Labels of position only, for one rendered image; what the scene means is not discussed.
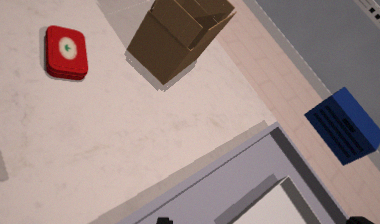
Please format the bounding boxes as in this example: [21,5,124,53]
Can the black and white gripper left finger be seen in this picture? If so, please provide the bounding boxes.
[156,217,173,224]

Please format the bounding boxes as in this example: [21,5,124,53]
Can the red mint tin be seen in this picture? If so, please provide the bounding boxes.
[45,25,88,80]

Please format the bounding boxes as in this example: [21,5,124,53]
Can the brown cardboard box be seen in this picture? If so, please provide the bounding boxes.
[127,0,237,85]

